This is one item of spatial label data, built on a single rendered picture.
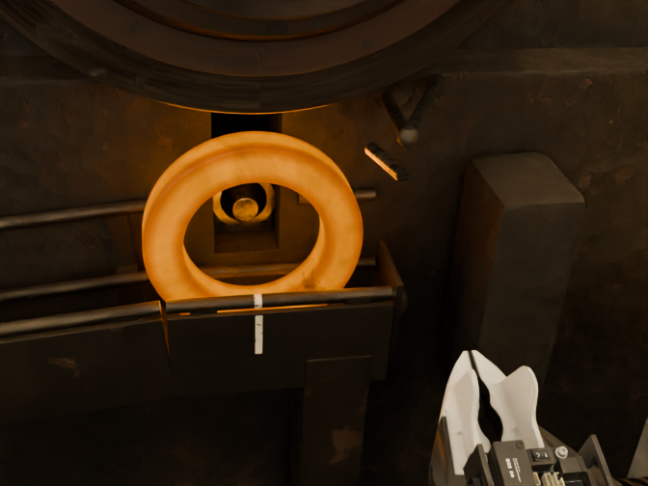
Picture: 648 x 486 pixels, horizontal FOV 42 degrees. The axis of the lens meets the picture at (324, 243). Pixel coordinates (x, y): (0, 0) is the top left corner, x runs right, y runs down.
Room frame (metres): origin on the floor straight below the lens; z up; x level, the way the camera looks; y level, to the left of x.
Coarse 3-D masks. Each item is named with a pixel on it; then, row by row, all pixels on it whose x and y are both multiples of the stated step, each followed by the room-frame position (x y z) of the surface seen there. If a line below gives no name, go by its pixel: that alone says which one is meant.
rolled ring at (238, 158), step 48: (240, 144) 0.60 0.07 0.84; (288, 144) 0.61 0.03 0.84; (192, 192) 0.58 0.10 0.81; (336, 192) 0.61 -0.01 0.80; (144, 240) 0.57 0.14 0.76; (336, 240) 0.61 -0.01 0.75; (192, 288) 0.58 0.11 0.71; (240, 288) 0.61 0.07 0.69; (288, 288) 0.61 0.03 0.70; (336, 288) 0.61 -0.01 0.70
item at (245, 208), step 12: (228, 192) 0.69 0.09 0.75; (240, 192) 0.68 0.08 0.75; (252, 192) 0.68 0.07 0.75; (264, 192) 0.70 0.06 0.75; (228, 204) 0.68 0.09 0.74; (240, 204) 0.67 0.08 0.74; (252, 204) 0.68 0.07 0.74; (264, 204) 0.69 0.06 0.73; (240, 216) 0.67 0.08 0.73; (252, 216) 0.68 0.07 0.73
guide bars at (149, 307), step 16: (352, 288) 0.59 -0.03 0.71; (368, 288) 0.59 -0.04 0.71; (384, 288) 0.59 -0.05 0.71; (144, 304) 0.56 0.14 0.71; (176, 304) 0.56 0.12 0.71; (192, 304) 0.56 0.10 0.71; (208, 304) 0.56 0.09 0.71; (224, 304) 0.56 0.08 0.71; (240, 304) 0.57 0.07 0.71; (272, 304) 0.57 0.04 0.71; (288, 304) 0.57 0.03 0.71; (304, 304) 0.58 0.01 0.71; (320, 304) 0.58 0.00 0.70; (16, 320) 0.54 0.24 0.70; (32, 320) 0.54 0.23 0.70; (48, 320) 0.54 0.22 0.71; (64, 320) 0.54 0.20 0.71; (80, 320) 0.54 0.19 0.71; (96, 320) 0.54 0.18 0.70; (112, 320) 0.54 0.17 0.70; (128, 320) 0.55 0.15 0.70; (0, 336) 0.53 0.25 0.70
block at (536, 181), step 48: (480, 192) 0.65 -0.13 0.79; (528, 192) 0.62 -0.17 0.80; (576, 192) 0.63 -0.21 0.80; (480, 240) 0.63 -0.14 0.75; (528, 240) 0.61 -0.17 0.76; (576, 240) 0.62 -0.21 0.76; (480, 288) 0.61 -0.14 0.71; (528, 288) 0.61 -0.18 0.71; (480, 336) 0.60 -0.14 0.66; (528, 336) 0.61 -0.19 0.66
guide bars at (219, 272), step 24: (360, 192) 0.67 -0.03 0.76; (24, 216) 0.62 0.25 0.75; (48, 216) 0.62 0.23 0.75; (72, 216) 0.62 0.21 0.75; (96, 216) 0.62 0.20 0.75; (120, 216) 0.63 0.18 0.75; (120, 240) 0.63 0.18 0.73; (120, 264) 0.63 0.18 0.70; (240, 264) 0.63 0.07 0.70; (264, 264) 0.64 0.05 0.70; (288, 264) 0.64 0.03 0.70; (360, 264) 0.65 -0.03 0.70; (24, 288) 0.59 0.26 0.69; (48, 288) 0.60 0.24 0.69; (72, 288) 0.60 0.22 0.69; (96, 288) 0.60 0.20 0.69; (120, 288) 0.61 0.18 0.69
